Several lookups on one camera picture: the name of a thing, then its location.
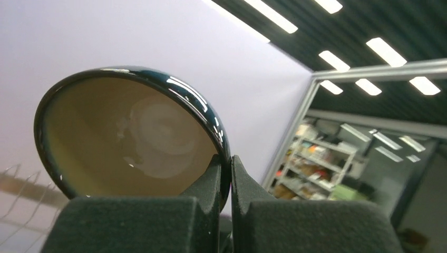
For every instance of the aluminium frame beam overhead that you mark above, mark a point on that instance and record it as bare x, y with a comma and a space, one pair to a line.
410, 99

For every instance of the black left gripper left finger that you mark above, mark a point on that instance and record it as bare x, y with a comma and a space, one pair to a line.
185, 223

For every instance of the steel two-tier dish rack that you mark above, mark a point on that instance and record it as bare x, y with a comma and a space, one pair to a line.
29, 210

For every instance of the dark blue glazed bowl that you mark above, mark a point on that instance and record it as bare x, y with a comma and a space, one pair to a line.
128, 131

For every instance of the white storage shelf unit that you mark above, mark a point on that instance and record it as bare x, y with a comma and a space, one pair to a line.
314, 164

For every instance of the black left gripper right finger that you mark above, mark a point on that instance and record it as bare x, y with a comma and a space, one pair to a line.
263, 223

